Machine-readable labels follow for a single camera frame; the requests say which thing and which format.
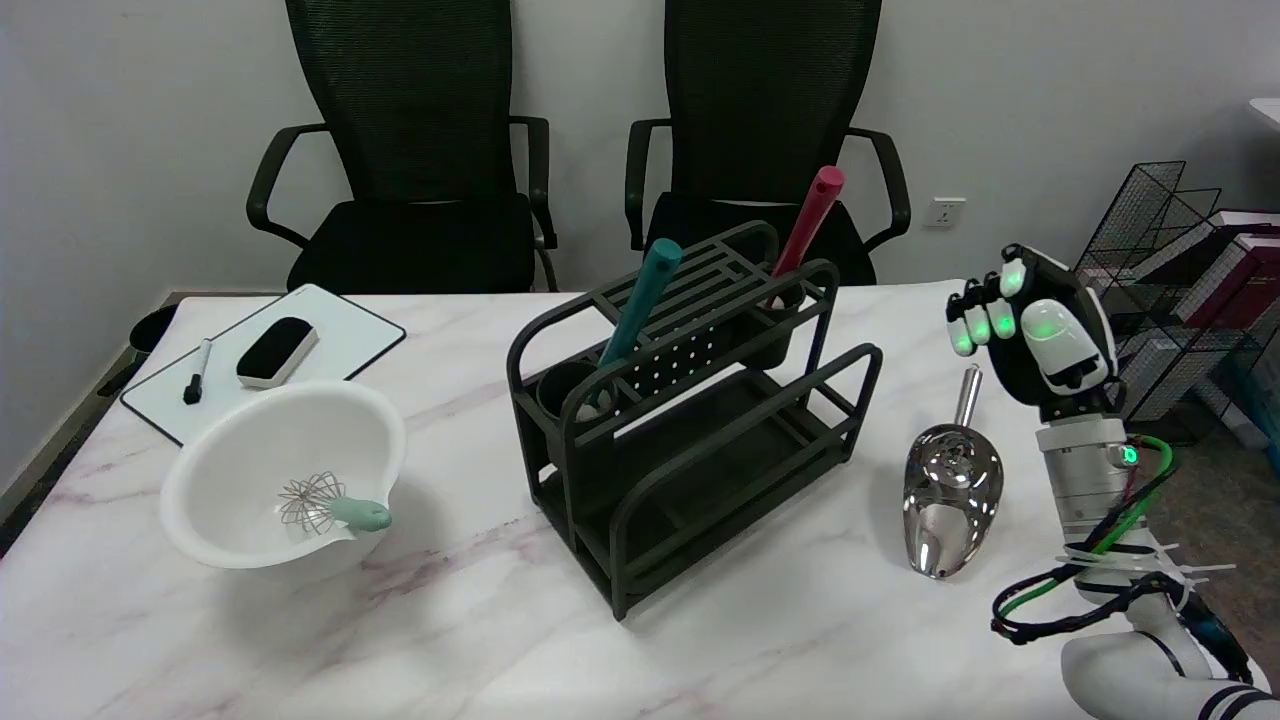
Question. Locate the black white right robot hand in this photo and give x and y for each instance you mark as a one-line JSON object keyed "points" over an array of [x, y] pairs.
{"points": [[1050, 350]]}

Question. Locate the dark red book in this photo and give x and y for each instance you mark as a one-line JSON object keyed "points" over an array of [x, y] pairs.
{"points": [[1245, 270]]}

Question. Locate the white book stack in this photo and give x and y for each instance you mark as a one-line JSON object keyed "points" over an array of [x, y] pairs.
{"points": [[1150, 365]]}

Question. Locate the shiny metal scoop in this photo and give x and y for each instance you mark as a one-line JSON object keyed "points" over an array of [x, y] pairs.
{"points": [[945, 500]]}

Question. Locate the small white whiteboard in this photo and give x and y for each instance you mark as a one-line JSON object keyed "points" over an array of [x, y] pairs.
{"points": [[340, 335]]}

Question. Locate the black two-tier dish rack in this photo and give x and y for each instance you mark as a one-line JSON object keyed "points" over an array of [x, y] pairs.
{"points": [[690, 350]]}

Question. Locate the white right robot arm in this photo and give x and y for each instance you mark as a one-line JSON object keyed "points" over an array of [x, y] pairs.
{"points": [[1080, 480]]}

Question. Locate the black white board eraser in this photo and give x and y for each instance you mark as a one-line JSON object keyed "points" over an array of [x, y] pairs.
{"points": [[275, 345]]}

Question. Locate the black round floor object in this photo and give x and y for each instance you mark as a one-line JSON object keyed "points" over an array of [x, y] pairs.
{"points": [[150, 328]]}

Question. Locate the black round utensil cup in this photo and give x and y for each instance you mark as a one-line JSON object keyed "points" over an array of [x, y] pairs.
{"points": [[775, 340], [560, 385]]}

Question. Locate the white table corner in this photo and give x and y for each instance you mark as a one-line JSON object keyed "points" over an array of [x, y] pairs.
{"points": [[1268, 112]]}

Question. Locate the black mesh office chair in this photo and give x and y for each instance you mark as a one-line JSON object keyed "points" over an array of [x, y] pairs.
{"points": [[770, 80], [410, 100]]}

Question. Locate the white plastic mixing bowl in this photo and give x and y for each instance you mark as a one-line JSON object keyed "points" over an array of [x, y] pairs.
{"points": [[250, 440]]}

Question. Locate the black whiteboard marker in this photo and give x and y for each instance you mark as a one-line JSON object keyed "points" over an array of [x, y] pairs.
{"points": [[197, 375]]}

